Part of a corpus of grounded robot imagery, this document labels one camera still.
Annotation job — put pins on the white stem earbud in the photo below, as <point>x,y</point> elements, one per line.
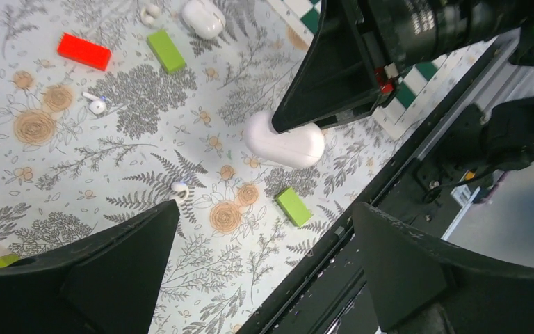
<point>97,104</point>

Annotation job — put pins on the red toy brick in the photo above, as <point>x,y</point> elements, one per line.
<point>84,52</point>

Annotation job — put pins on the white clip earbud near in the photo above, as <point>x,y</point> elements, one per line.
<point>180,192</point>

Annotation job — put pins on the green white checkerboard mat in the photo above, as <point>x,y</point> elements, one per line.
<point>406,87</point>

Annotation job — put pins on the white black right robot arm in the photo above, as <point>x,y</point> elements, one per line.
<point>506,142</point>

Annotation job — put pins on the green toy brick lower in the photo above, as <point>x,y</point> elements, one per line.
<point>293,207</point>

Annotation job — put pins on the floral patterned table mat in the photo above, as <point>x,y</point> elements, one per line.
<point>66,173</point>

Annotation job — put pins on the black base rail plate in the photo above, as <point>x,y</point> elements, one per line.
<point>312,296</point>

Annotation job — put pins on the white clip earbud far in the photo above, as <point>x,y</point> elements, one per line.
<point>149,14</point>

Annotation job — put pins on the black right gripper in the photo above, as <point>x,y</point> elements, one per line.
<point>342,77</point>

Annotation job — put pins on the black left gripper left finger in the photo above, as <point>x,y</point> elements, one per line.
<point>108,282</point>

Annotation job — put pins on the white clip earbud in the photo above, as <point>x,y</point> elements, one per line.
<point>149,14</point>
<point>180,192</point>

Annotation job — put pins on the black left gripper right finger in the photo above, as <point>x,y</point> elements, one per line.
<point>422,284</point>

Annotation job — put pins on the white oval earbud charging case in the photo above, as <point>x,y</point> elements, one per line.
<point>301,147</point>

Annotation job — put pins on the green toy brick upper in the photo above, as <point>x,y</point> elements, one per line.
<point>165,51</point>

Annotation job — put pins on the green toy brick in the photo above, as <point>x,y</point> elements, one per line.
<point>165,51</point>
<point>293,207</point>

